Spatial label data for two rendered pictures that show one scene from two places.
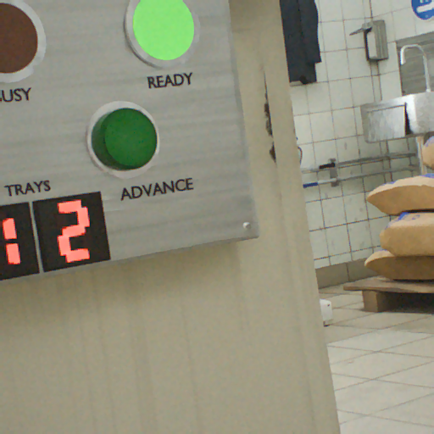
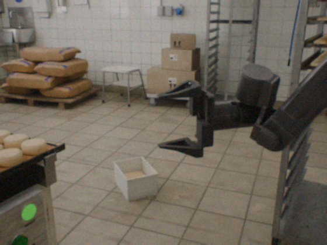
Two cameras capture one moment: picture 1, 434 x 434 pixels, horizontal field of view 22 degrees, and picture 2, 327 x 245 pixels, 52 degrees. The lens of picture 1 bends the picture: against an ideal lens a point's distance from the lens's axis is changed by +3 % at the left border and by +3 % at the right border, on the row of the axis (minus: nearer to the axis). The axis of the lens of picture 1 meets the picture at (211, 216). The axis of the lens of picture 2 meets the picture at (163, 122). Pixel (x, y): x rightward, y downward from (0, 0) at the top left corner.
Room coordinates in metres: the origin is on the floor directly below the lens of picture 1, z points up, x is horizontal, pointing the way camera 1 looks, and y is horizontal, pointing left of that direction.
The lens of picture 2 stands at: (-0.06, 0.12, 1.19)
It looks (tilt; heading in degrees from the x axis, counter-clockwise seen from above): 19 degrees down; 325
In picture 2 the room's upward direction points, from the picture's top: straight up
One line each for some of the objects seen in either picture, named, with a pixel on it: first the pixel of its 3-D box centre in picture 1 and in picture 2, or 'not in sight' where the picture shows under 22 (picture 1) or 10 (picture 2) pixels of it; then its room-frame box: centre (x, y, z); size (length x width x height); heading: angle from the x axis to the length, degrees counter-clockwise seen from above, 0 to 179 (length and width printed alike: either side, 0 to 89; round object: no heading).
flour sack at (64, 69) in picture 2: not in sight; (63, 66); (4.26, -1.35, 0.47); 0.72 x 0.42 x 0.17; 129
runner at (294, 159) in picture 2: not in sight; (302, 143); (0.85, -1.43, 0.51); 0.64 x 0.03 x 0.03; 114
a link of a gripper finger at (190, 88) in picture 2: not in sight; (181, 101); (0.41, -0.26, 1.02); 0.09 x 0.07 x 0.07; 71
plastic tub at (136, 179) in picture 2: not in sight; (135, 177); (1.73, -0.91, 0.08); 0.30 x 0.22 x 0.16; 169
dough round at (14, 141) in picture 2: not in sight; (16, 142); (0.67, -0.01, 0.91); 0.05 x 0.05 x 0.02
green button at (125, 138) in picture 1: (124, 140); (19, 242); (0.53, 0.04, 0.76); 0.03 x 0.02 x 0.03; 115
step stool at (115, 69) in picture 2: not in sight; (124, 84); (3.81, -1.99, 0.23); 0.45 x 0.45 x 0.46; 26
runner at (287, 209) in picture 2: not in sight; (295, 188); (0.85, -1.43, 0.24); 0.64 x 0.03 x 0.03; 114
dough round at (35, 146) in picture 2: not in sight; (34, 146); (0.62, -0.03, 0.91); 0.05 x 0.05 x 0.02
